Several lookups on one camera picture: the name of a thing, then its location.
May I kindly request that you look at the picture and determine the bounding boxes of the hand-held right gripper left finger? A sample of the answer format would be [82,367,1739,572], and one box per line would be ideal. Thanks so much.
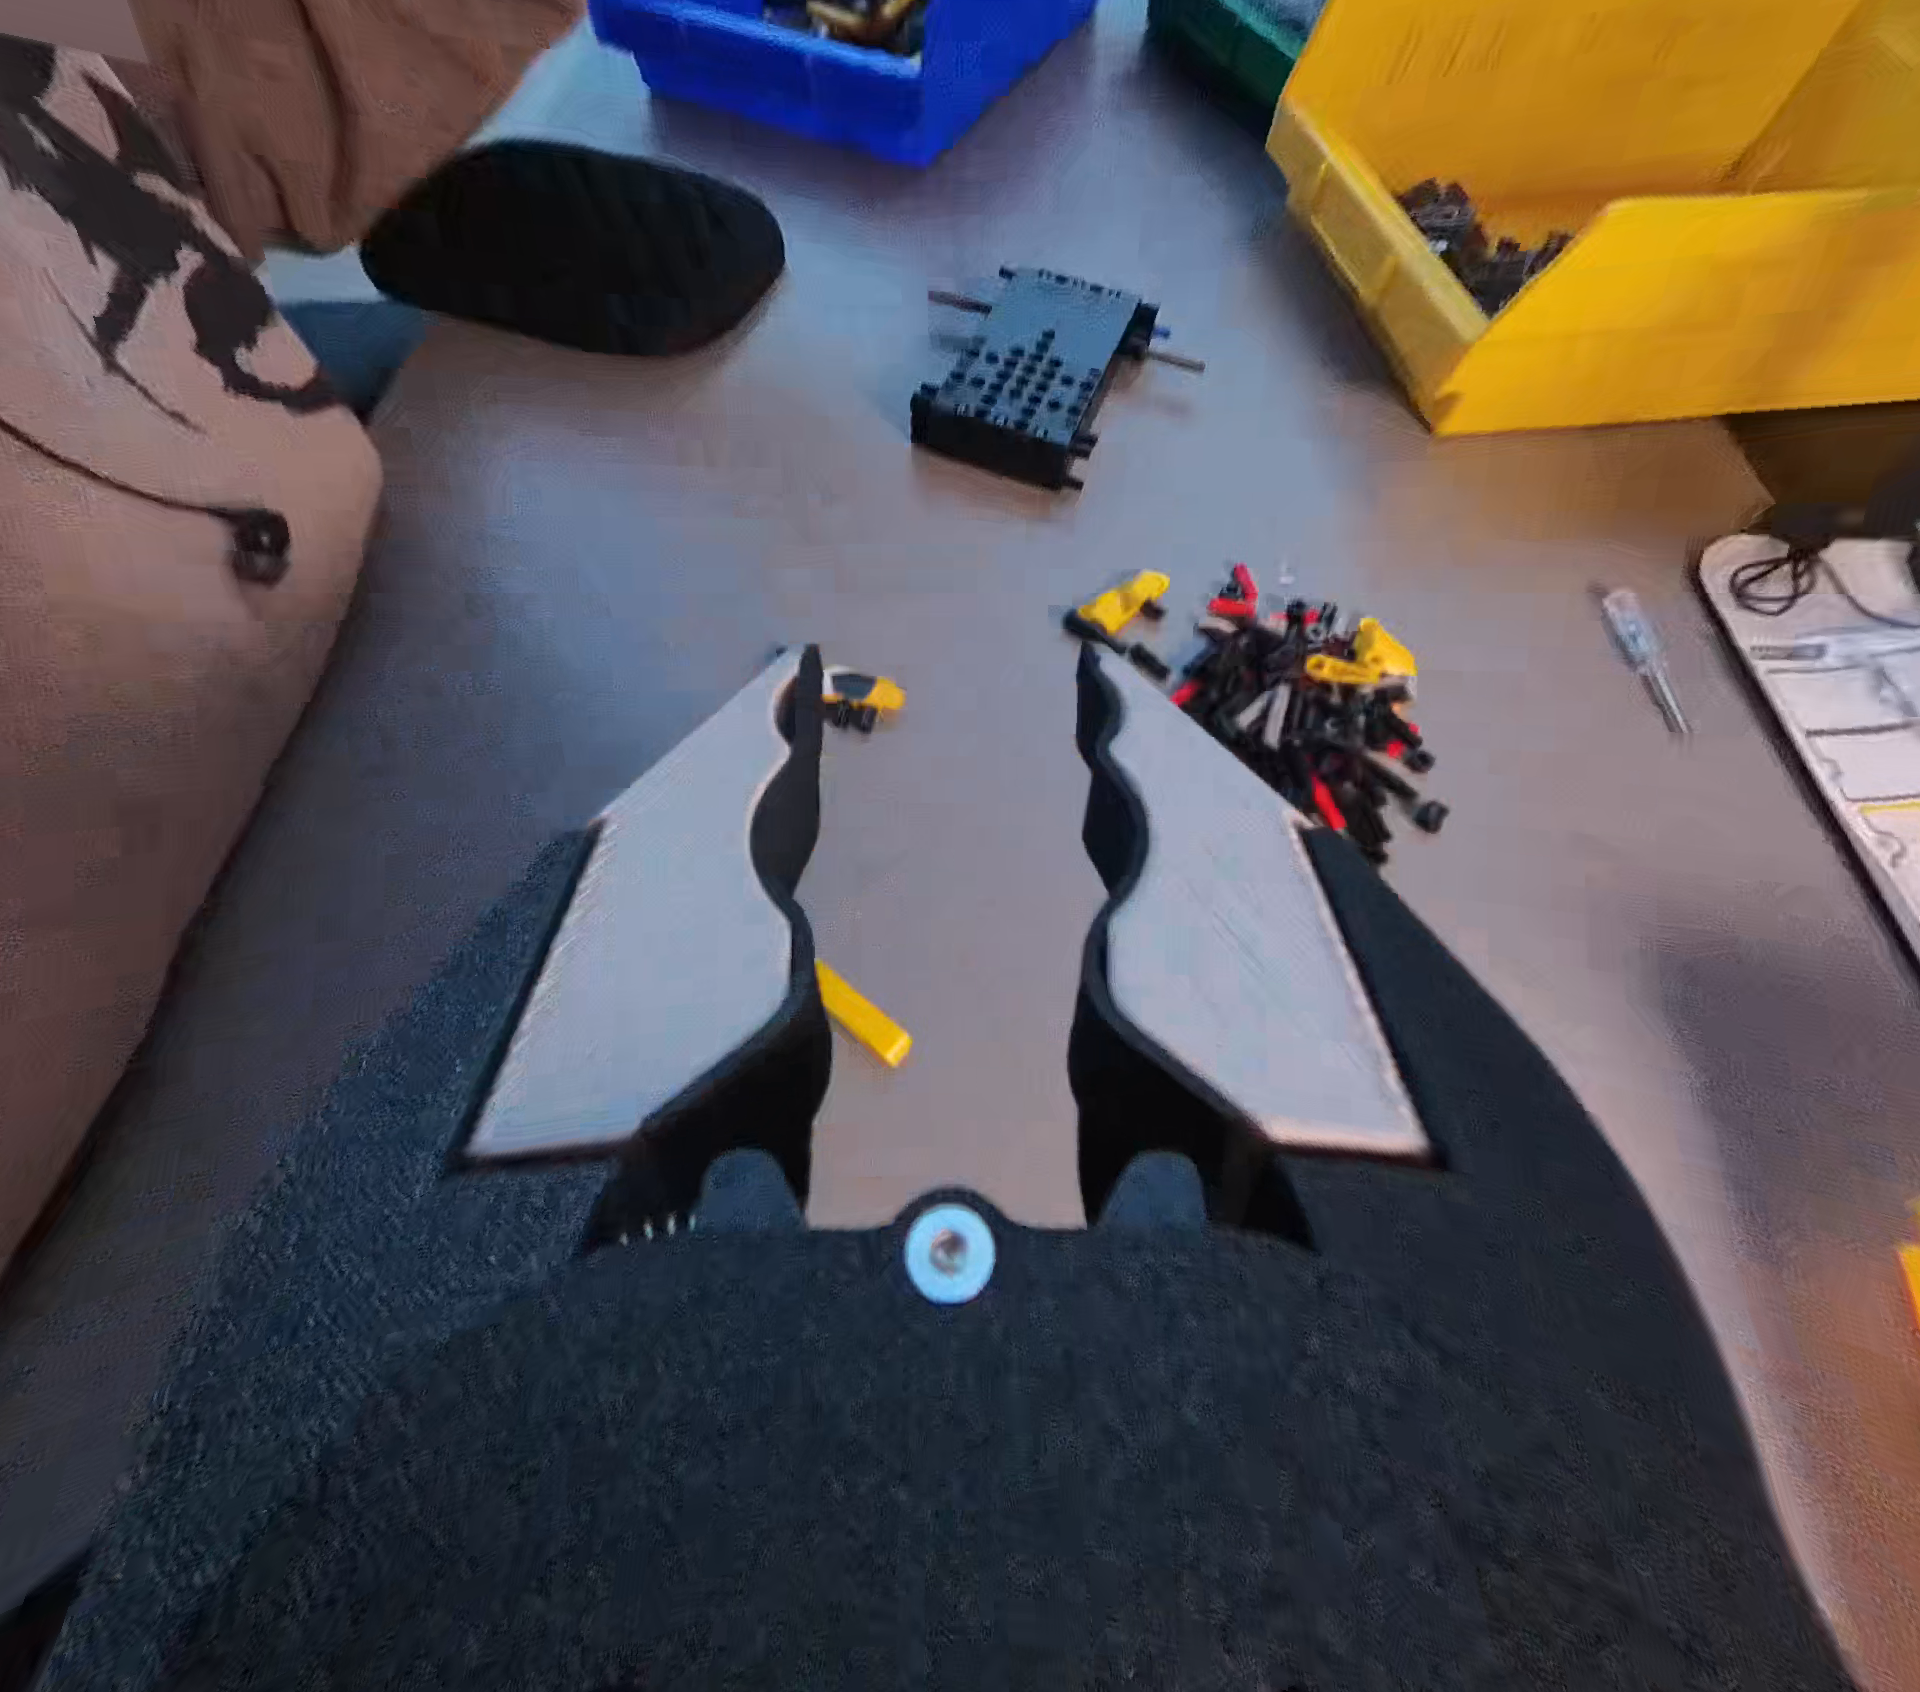
[463,645,836,1159]

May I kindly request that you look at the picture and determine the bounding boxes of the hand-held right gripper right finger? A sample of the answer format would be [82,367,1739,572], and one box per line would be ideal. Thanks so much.
[1066,642,1433,1158]

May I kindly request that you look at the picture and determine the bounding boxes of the grey desk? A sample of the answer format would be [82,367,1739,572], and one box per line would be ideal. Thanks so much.
[0,0,1920,1692]

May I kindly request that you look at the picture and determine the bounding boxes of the plain yellow bar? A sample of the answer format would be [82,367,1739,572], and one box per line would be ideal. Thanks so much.
[815,962,913,1068]

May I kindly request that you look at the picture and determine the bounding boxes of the pile of small building pins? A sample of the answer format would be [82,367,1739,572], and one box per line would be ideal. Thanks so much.
[1174,555,1452,867]

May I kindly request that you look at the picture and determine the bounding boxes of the yellow piece with black pins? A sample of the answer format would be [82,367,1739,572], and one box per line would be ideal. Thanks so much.
[1065,566,1178,683]

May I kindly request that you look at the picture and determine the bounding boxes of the person's beige sweatshirt torso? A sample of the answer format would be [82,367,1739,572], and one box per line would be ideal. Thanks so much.
[0,40,380,1272]

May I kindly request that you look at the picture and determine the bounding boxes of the white booklet stand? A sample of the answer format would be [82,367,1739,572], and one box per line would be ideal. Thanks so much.
[1699,532,1920,962]

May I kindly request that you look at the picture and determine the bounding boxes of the heap of small black pieces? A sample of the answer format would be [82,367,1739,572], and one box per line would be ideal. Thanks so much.
[1393,177,1578,317]

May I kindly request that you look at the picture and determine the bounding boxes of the black flat pad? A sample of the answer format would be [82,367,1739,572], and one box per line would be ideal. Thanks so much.
[1726,409,1920,539]

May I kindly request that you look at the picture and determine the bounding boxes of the heap of gears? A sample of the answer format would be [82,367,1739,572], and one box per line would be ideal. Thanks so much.
[765,0,936,56]

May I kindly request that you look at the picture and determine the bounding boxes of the thin black cable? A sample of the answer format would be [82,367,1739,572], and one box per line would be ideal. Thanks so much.
[0,417,295,588]

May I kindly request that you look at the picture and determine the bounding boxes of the black coiled cable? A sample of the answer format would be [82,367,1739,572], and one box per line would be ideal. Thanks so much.
[1726,501,1920,617]

